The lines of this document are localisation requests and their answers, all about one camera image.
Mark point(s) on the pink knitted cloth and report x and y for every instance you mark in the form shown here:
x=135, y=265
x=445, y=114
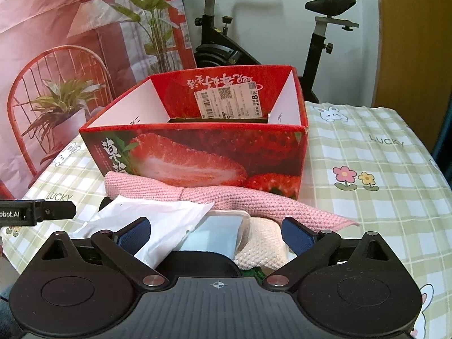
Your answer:
x=247, y=201

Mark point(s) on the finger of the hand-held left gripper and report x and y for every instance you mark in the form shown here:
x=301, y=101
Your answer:
x=56, y=210

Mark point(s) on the red strawberry cardboard box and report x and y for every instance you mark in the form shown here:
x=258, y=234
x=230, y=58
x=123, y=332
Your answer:
x=197, y=155

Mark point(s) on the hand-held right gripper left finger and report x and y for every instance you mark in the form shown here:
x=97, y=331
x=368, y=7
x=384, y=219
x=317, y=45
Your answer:
x=136, y=235

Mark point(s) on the wooden door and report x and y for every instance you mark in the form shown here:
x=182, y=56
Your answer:
x=413, y=35

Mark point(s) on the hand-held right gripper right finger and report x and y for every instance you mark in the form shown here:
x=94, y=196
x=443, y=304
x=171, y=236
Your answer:
x=297, y=237

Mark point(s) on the printed backdrop poster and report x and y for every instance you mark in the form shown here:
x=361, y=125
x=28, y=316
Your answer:
x=70, y=60

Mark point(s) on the green checkered tablecloth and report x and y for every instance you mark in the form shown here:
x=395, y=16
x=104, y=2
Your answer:
x=370, y=201

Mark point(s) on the cream knitted cloth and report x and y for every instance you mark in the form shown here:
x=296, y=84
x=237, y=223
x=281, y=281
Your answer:
x=263, y=245

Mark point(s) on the blue cotton pad packet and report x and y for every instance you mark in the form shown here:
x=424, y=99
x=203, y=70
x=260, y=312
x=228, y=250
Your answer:
x=215, y=235

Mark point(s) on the black exercise bike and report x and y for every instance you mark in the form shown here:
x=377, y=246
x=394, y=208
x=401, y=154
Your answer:
x=212, y=46

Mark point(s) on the white plastic packet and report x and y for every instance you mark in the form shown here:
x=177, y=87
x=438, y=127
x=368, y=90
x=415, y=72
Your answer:
x=155, y=219

